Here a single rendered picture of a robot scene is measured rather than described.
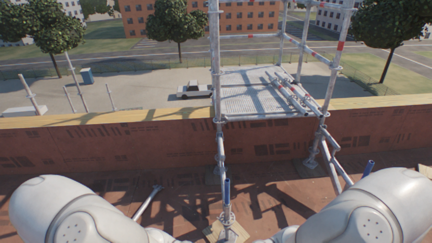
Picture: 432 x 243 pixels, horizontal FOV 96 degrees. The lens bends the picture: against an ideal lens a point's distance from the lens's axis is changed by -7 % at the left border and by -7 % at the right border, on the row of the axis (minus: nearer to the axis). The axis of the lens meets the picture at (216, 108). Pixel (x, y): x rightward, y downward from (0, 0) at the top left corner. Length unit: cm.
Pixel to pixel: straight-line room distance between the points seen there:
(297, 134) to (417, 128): 159
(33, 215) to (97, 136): 210
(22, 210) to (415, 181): 80
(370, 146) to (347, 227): 286
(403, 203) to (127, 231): 52
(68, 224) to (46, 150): 264
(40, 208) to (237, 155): 224
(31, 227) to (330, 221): 55
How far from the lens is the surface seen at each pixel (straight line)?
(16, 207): 60
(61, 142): 288
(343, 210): 44
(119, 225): 46
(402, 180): 57
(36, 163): 330
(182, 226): 222
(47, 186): 58
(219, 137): 212
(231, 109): 222
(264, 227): 220
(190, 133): 233
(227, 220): 181
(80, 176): 306
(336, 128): 277
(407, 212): 53
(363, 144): 318
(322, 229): 46
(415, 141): 370
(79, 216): 44
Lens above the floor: 190
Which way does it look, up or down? 30 degrees down
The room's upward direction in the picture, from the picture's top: 2 degrees counter-clockwise
